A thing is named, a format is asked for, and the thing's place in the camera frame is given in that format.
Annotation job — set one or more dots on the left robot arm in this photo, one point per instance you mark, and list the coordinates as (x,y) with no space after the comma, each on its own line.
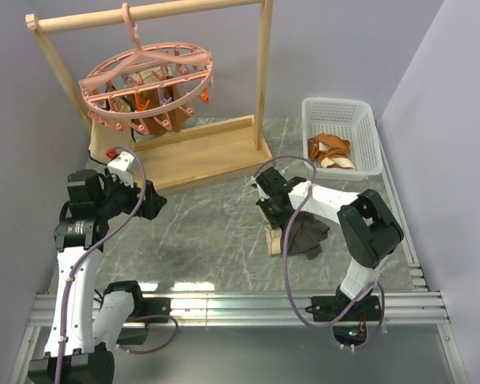
(86,326)

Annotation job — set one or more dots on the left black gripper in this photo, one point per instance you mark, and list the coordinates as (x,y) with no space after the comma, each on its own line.
(113,182)

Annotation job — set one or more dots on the wooden clothes rack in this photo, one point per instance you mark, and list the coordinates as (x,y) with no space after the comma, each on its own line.
(203,154)

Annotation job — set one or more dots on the beige hanging underwear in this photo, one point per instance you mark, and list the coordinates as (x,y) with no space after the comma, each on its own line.
(102,138)

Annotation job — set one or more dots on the dark grey underwear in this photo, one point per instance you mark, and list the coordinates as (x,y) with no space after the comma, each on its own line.
(306,235)

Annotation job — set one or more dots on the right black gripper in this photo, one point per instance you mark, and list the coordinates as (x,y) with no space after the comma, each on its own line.
(275,222)

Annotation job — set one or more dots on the white plastic basket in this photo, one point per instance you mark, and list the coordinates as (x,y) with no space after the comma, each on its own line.
(349,120)

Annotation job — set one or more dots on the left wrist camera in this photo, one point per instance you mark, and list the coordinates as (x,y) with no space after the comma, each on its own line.
(121,161)

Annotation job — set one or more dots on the orange underwear in basket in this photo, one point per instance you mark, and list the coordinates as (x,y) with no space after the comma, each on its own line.
(330,152)

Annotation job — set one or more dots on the aluminium mounting rail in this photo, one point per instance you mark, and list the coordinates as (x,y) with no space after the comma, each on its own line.
(272,308)

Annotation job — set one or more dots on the pink round clip hanger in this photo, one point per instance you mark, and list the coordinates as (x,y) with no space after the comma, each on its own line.
(147,83)

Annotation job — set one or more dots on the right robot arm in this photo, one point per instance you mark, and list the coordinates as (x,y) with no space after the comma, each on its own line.
(370,230)

